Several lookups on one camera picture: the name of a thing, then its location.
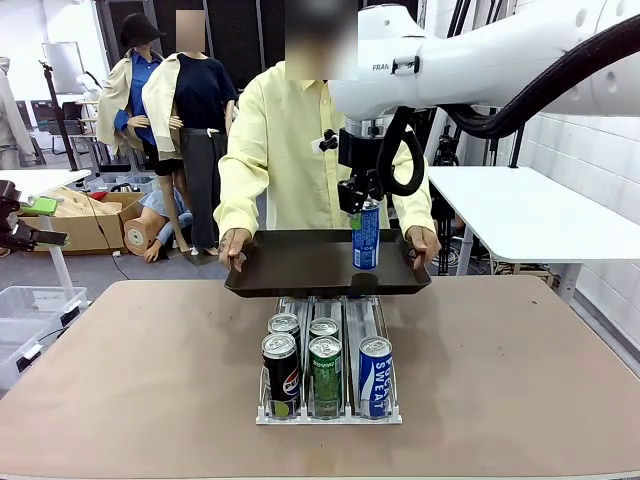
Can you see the brown cardboard box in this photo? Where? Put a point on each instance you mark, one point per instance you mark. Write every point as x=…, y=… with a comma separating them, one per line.
x=85, y=230

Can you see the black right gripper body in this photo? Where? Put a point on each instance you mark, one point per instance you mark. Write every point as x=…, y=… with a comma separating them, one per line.
x=357, y=150

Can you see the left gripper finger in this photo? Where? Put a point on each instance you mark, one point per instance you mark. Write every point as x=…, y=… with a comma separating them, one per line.
x=42, y=206
x=45, y=237

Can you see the person in yellow shirt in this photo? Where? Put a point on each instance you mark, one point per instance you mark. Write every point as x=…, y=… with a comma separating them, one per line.
x=295, y=150

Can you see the blue Pocari Sweat can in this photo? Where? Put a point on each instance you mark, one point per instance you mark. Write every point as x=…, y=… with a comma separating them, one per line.
x=366, y=245
x=375, y=380

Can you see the mannequin in navy shirt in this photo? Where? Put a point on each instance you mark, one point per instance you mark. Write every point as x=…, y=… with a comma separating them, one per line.
x=200, y=90

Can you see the black camera tripod head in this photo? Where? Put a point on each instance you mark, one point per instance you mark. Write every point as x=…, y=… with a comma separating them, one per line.
x=445, y=150

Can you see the person's left forearm yellow sleeve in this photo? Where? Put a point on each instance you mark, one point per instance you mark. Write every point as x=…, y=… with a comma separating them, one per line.
x=417, y=205

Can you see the person's right hand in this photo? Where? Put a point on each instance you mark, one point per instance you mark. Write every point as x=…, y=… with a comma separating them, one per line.
x=234, y=245

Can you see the clear plastic storage bin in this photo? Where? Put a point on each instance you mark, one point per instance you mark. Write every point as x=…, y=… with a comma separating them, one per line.
x=30, y=300
x=15, y=350

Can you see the grey board on wall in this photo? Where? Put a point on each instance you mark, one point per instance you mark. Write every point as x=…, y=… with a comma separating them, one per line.
x=62, y=67

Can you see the large white table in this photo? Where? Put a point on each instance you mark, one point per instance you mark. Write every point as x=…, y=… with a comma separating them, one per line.
x=525, y=210

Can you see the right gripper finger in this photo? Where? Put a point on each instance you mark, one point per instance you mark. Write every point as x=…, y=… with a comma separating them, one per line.
x=377, y=187
x=350, y=197

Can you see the clear acrylic can rack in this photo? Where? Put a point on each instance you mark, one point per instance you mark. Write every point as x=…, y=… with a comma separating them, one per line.
x=360, y=320

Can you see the thin black light stand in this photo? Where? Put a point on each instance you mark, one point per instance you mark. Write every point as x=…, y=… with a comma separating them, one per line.
x=63, y=127

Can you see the green soda can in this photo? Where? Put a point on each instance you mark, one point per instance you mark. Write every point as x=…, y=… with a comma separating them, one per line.
x=325, y=380
x=324, y=327

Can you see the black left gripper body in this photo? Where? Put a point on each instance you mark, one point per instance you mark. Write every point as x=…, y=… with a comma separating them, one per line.
x=6, y=215

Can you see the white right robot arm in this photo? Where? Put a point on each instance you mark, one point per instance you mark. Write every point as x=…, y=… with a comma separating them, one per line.
x=475, y=65

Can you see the person's right forearm yellow sleeve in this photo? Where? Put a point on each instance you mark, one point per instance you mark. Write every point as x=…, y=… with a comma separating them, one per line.
x=237, y=200

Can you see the kneeling mannequin in denim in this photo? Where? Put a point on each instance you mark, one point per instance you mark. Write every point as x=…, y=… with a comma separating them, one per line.
x=137, y=232

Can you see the mannequin with black hat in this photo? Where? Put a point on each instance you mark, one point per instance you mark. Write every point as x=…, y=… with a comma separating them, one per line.
x=142, y=70

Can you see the black pole stand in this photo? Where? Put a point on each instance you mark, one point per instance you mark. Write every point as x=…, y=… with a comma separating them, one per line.
x=515, y=150

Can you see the person's left hand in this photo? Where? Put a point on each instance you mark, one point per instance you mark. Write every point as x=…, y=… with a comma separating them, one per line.
x=425, y=242

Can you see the black Pepsi can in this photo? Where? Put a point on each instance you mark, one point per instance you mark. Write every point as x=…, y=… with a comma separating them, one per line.
x=281, y=375
x=283, y=324

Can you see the dark brown serving tray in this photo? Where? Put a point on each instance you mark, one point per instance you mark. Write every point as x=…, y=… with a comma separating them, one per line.
x=300, y=265

